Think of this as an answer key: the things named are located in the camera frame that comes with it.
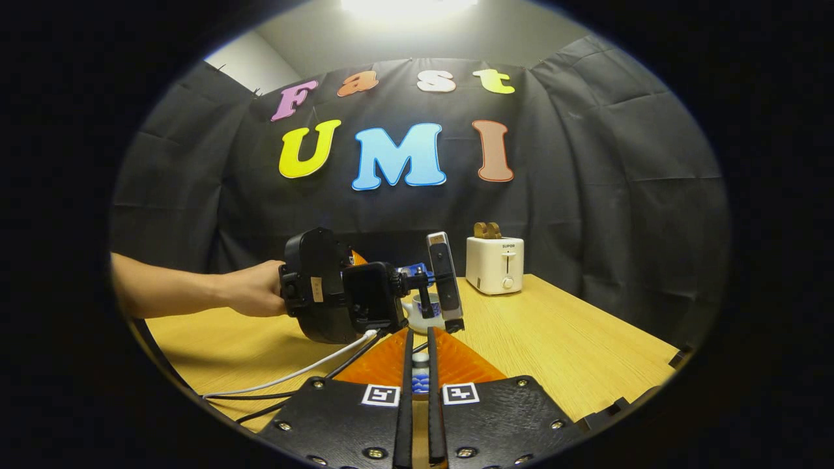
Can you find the ceiling light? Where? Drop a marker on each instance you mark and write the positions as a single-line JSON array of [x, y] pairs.
[[410, 6]]

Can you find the white blue flowered teacup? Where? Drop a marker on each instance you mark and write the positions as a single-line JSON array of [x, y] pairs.
[[412, 318]]

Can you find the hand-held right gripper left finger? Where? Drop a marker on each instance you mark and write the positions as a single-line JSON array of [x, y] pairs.
[[405, 417]]

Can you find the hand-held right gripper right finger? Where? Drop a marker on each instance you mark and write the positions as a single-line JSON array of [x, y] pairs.
[[435, 423]]

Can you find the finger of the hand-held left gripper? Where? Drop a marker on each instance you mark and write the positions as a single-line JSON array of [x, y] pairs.
[[358, 258]]

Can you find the small black clamp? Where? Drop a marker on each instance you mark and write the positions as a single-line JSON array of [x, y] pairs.
[[681, 357], [612, 410]]

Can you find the black backdrop cloth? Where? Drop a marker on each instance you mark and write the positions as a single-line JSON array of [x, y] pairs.
[[586, 195]]

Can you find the white toaster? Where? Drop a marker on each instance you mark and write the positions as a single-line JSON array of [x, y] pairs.
[[485, 267]]

